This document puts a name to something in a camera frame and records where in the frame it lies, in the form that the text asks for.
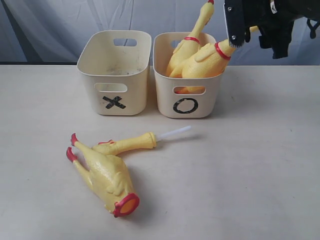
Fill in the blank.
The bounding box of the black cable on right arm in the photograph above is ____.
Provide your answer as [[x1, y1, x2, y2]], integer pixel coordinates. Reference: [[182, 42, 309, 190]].
[[306, 17, 320, 40]]

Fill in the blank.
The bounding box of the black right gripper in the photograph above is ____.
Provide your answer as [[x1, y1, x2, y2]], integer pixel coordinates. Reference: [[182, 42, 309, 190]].
[[223, 0, 320, 59]]

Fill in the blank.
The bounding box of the detached chicken head with tube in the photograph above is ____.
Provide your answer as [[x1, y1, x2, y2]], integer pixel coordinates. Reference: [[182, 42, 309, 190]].
[[91, 125, 192, 156]]

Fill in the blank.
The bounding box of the yellow rubber chicken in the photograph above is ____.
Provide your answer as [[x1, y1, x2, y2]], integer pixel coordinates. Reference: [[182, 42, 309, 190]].
[[165, 0, 214, 76], [169, 39, 236, 79]]

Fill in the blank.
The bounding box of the cream bin marked X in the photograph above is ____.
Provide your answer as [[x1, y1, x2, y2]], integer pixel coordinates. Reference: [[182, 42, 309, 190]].
[[76, 30, 152, 116]]

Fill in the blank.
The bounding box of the cream bin marked O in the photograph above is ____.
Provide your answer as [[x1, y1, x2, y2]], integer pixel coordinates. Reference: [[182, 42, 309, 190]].
[[152, 32, 223, 119]]

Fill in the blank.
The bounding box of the headless yellow rubber chicken body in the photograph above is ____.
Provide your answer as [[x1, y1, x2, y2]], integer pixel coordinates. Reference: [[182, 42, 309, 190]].
[[66, 133, 140, 218]]

